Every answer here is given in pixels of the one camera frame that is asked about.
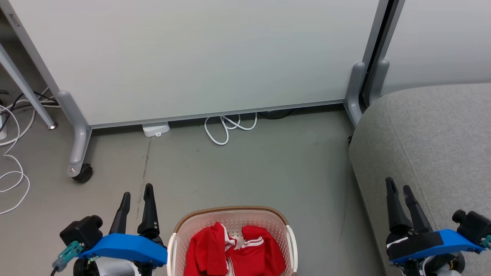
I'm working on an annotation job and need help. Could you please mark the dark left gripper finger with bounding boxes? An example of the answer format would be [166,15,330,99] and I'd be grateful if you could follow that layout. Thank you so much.
[109,192,131,235]
[137,183,160,237]

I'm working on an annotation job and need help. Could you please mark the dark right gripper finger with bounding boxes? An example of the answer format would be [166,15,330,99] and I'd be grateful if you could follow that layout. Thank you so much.
[402,185,434,233]
[385,177,413,235]

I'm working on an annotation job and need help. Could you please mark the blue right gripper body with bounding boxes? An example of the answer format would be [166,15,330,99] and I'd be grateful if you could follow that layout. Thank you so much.
[387,229,485,266]

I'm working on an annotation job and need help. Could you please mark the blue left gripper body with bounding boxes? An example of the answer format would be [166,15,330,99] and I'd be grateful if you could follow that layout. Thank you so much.
[88,233,168,276]

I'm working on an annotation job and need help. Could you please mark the red garment with white stripes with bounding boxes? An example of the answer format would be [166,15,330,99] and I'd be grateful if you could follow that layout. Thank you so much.
[226,225,287,276]

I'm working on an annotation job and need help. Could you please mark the grey fabric sofa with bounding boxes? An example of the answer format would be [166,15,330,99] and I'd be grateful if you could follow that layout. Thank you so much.
[348,82,491,276]

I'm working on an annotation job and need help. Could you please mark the black caster wheel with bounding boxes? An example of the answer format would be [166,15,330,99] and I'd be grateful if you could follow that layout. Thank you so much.
[72,164,94,183]

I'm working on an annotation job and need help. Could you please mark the white plastic laundry basket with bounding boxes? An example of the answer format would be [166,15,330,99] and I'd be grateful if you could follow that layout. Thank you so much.
[167,206,298,276]

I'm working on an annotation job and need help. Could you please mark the white power adapter box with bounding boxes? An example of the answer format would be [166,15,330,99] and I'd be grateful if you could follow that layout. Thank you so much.
[142,122,170,138]

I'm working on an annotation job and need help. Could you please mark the wide white partition panel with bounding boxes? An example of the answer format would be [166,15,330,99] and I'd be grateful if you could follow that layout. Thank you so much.
[0,0,390,179]

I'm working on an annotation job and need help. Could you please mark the grey metal table leg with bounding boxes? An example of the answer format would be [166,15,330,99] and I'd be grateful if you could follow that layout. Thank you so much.
[0,42,58,130]

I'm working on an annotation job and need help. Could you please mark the narrow white partition panel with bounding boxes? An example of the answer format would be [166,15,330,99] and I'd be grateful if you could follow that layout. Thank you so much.
[368,0,491,107]

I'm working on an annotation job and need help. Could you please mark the teal left camera connector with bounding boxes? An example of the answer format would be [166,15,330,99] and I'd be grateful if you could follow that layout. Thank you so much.
[53,241,84,269]

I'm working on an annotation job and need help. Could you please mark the looped white cable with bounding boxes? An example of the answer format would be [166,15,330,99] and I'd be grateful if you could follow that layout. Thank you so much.
[204,112,258,146]

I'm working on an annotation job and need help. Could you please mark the long white floor cable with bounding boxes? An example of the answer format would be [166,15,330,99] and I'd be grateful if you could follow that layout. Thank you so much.
[0,103,37,215]

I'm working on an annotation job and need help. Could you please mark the black floor cables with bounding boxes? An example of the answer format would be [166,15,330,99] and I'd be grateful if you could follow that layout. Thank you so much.
[0,90,59,133]

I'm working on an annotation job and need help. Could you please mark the black cable under partition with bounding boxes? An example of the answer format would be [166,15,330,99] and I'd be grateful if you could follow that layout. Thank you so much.
[258,109,296,120]

